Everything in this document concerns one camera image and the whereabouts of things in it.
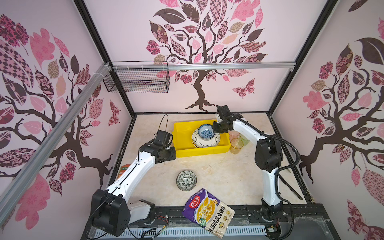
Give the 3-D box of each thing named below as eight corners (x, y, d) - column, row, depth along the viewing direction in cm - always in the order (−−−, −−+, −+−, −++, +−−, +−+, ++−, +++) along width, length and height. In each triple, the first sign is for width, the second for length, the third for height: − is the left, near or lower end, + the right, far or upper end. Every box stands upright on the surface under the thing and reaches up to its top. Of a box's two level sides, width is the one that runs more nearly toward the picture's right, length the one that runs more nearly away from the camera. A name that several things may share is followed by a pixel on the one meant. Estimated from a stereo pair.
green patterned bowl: (174, 183, 86) (173, 180, 82) (185, 170, 91) (185, 166, 88) (187, 195, 82) (187, 193, 78) (199, 181, 87) (199, 178, 83)
